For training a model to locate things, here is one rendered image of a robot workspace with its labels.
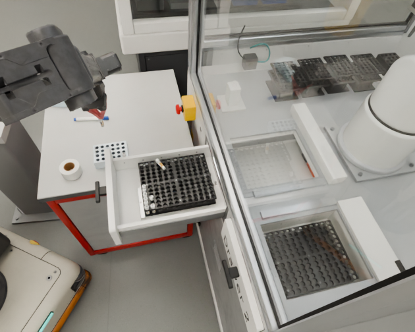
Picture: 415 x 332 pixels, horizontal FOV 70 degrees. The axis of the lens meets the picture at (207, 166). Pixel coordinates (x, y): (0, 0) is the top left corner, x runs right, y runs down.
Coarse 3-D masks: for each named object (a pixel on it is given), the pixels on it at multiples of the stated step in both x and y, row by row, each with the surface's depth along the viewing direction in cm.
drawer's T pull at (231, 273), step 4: (224, 260) 79; (224, 264) 79; (224, 268) 78; (228, 268) 78; (232, 268) 78; (236, 268) 78; (228, 272) 78; (232, 272) 78; (236, 272) 78; (228, 276) 77; (232, 276) 77; (236, 276) 77; (228, 280) 76; (228, 284) 76; (232, 284) 76; (232, 288) 76
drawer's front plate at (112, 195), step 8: (112, 160) 97; (112, 168) 94; (112, 176) 91; (112, 184) 88; (112, 192) 87; (112, 200) 85; (112, 208) 84; (112, 216) 82; (112, 224) 81; (112, 232) 81; (120, 240) 87
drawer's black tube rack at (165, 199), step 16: (160, 160) 98; (192, 160) 102; (160, 176) 98; (176, 176) 95; (192, 176) 95; (208, 176) 96; (160, 192) 91; (176, 192) 91; (192, 192) 92; (208, 192) 92; (160, 208) 88; (176, 208) 92
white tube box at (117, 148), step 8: (104, 144) 112; (112, 144) 113; (120, 144) 113; (96, 152) 111; (104, 152) 110; (112, 152) 111; (120, 152) 112; (96, 160) 109; (104, 160) 108; (96, 168) 110
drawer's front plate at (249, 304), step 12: (228, 228) 83; (228, 240) 85; (228, 252) 87; (240, 252) 79; (240, 264) 77; (240, 276) 77; (240, 288) 79; (240, 300) 81; (252, 300) 73; (252, 312) 71; (252, 324) 72
